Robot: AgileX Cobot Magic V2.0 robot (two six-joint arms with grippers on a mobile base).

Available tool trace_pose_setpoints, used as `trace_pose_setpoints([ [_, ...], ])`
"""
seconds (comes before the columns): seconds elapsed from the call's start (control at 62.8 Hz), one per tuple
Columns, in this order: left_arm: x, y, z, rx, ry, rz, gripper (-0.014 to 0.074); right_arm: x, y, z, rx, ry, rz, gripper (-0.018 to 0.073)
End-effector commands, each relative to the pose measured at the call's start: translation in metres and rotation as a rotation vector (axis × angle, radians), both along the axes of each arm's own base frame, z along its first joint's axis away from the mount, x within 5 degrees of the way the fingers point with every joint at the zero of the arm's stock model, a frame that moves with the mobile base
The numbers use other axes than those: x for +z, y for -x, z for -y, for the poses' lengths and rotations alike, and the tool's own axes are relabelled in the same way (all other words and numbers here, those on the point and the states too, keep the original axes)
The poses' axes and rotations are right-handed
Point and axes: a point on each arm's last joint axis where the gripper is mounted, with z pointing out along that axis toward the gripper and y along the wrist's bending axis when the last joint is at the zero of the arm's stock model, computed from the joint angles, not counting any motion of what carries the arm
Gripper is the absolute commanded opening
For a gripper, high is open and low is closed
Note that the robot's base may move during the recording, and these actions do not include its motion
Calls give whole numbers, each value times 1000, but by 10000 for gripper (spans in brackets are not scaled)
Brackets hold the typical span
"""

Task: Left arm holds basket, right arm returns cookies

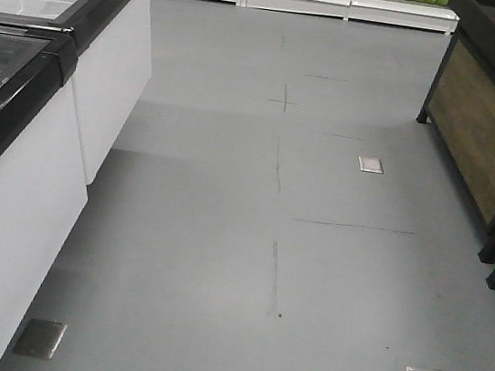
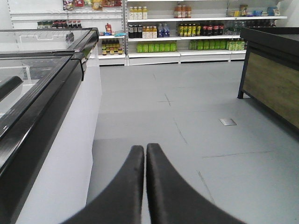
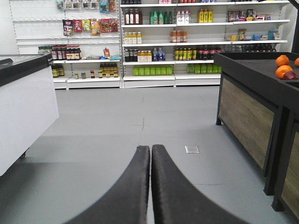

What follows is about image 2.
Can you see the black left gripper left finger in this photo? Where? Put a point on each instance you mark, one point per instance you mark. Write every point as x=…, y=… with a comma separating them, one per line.
x=121, y=201

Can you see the white chest freezer black rim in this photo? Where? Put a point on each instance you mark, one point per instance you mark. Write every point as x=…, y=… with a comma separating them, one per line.
x=50, y=94

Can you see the silver floor outlet plate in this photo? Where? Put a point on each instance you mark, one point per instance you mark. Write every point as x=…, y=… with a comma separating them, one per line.
x=228, y=122

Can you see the black wooden produce stand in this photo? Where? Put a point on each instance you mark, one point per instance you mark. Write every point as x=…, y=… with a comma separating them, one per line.
x=270, y=73

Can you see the white supermarket shelving unit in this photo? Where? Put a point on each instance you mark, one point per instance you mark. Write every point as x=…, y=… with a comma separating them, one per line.
x=137, y=32

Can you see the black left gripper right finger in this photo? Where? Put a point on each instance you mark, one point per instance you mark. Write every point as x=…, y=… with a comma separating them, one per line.
x=172, y=200

